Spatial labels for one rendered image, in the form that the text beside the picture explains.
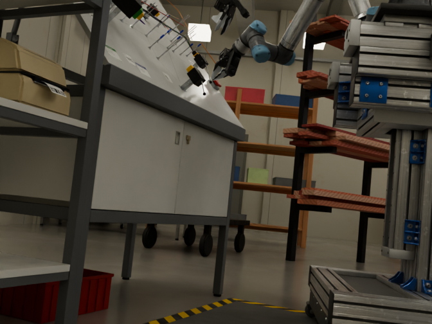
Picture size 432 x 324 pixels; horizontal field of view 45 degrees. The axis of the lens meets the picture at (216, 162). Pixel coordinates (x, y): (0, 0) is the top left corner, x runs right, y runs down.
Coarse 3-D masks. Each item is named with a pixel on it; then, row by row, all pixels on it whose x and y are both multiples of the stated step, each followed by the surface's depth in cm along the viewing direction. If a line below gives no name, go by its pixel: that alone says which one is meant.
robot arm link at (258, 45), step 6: (252, 36) 229; (258, 36) 228; (252, 42) 228; (258, 42) 226; (264, 42) 227; (252, 48) 226; (258, 48) 224; (264, 48) 224; (270, 48) 227; (276, 48) 229; (252, 54) 228; (258, 54) 224; (264, 54) 224; (270, 54) 226; (276, 54) 229; (258, 60) 227; (264, 60) 227; (270, 60) 232
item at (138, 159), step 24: (120, 96) 177; (120, 120) 178; (144, 120) 191; (168, 120) 207; (120, 144) 179; (144, 144) 192; (168, 144) 208; (96, 168) 168; (120, 168) 180; (144, 168) 193; (168, 168) 209; (96, 192) 168; (120, 192) 180; (144, 192) 194; (168, 192) 211
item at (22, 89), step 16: (0, 48) 140; (16, 48) 139; (0, 64) 139; (16, 64) 137; (32, 64) 142; (48, 64) 149; (0, 80) 138; (16, 80) 136; (32, 80) 139; (48, 80) 148; (64, 80) 155; (0, 96) 137; (16, 96) 135; (32, 96) 139; (48, 96) 145; (64, 96) 152; (64, 112) 152
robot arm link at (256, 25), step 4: (256, 20) 231; (252, 24) 230; (256, 24) 229; (260, 24) 230; (248, 28) 232; (252, 28) 230; (256, 28) 229; (260, 28) 229; (264, 28) 231; (244, 32) 233; (248, 32) 231; (252, 32) 230; (256, 32) 229; (260, 32) 229; (264, 32) 230; (240, 36) 235; (244, 36) 233; (248, 36) 231; (244, 40) 233; (244, 44) 234; (248, 44) 234
